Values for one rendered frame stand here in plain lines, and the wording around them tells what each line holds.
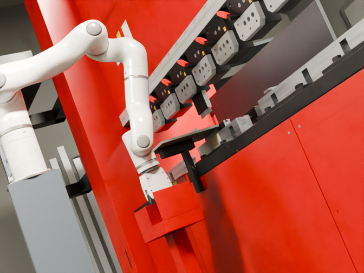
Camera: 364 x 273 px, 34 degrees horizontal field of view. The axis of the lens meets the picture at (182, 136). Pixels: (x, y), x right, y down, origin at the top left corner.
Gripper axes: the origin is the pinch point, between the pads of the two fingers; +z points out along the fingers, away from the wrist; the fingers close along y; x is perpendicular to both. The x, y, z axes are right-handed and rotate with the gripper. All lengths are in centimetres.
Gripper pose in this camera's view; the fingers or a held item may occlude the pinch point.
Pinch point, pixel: (168, 209)
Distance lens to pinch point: 217.2
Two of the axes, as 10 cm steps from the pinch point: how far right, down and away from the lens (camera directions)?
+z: 4.3, 8.9, -1.3
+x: 4.5, -3.4, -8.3
